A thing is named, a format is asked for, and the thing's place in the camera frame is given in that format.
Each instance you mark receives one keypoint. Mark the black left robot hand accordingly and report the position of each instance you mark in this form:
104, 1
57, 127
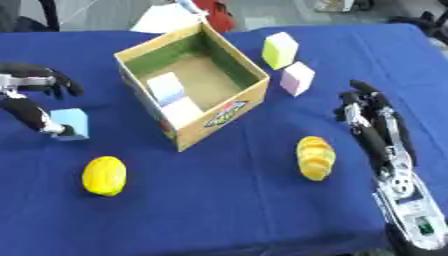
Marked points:
26, 111

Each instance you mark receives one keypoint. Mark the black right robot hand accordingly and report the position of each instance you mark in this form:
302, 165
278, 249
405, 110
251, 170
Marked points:
373, 133

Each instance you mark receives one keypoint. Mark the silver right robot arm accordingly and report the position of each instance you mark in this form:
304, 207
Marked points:
411, 210

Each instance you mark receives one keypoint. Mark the tan cardboard box green inside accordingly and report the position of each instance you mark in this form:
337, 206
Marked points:
198, 83

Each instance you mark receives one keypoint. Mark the light blue foam cube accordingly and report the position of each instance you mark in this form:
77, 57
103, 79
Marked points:
73, 121

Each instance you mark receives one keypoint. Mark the yellow toy bread loaf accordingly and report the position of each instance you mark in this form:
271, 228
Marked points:
315, 158

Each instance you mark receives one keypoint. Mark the pink white foam cube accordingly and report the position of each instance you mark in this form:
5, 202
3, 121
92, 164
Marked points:
296, 79

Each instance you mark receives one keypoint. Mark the black chair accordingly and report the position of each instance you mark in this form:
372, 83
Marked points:
35, 16

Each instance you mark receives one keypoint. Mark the yellow toy lemon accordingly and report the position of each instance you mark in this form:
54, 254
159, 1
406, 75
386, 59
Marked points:
104, 176

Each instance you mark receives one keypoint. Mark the yellow-green foam cube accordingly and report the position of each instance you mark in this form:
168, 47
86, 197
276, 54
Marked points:
279, 50

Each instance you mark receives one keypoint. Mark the pale blue white foam cube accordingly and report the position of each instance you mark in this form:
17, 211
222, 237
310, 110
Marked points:
166, 87

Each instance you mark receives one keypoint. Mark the white paper sheet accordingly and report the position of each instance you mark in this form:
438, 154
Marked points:
163, 18

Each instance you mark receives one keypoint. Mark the red bag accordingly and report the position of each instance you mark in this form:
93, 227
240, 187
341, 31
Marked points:
214, 13

